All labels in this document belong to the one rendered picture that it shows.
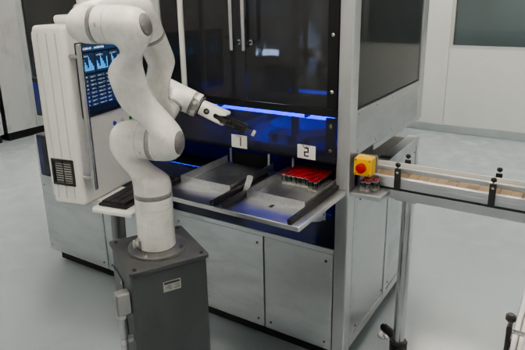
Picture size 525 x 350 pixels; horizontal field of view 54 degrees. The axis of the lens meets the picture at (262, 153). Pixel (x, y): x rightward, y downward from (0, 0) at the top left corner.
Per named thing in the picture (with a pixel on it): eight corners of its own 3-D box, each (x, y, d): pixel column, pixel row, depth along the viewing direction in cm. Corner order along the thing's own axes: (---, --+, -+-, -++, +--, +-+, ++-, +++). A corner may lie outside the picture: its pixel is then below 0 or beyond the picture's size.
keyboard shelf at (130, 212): (137, 177, 262) (137, 172, 262) (185, 183, 252) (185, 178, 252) (76, 210, 223) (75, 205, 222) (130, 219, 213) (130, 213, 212)
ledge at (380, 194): (362, 185, 222) (362, 181, 222) (392, 191, 216) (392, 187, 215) (350, 196, 211) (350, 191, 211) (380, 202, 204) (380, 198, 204)
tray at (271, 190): (288, 173, 234) (288, 166, 233) (341, 183, 221) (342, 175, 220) (246, 197, 206) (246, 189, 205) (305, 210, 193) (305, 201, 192)
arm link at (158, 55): (144, 62, 149) (176, 129, 173) (169, 26, 157) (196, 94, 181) (118, 58, 152) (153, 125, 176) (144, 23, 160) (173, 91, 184)
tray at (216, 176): (227, 162, 251) (226, 155, 250) (273, 170, 238) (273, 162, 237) (180, 183, 224) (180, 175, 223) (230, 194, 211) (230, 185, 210)
